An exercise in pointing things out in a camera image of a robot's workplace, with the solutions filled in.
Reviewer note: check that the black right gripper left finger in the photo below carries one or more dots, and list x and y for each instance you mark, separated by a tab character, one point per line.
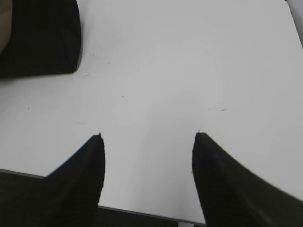
68	197

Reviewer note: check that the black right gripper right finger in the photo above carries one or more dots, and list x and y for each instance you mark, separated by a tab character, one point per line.
232	196

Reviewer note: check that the black canvas bag tan handles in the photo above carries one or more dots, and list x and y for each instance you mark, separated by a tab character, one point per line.
45	39

